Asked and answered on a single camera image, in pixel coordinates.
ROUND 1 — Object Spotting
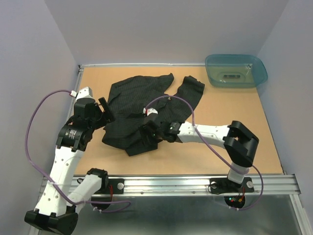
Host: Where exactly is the aluminium left side rail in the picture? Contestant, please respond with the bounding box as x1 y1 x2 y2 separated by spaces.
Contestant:
66 65 84 121

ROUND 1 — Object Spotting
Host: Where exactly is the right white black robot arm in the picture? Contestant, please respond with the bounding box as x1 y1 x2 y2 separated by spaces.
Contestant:
139 114 259 193

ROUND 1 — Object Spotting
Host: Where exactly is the black striped long sleeve shirt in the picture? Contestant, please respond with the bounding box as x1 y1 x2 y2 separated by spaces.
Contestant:
102 74 205 156

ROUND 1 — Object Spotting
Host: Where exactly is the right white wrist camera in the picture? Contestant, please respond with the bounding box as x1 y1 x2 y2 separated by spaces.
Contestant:
143 108 158 117

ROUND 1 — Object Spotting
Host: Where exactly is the teal translucent plastic bin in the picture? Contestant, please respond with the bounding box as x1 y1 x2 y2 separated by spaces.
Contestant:
205 54 268 88

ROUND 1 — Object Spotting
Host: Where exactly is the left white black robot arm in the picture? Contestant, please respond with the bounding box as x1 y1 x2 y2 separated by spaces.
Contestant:
24 95 115 235

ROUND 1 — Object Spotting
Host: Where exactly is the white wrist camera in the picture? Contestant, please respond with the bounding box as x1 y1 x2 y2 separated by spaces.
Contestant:
69 87 93 100
143 108 158 117

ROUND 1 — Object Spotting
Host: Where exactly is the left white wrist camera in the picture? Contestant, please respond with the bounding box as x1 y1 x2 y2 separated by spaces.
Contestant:
69 87 93 100

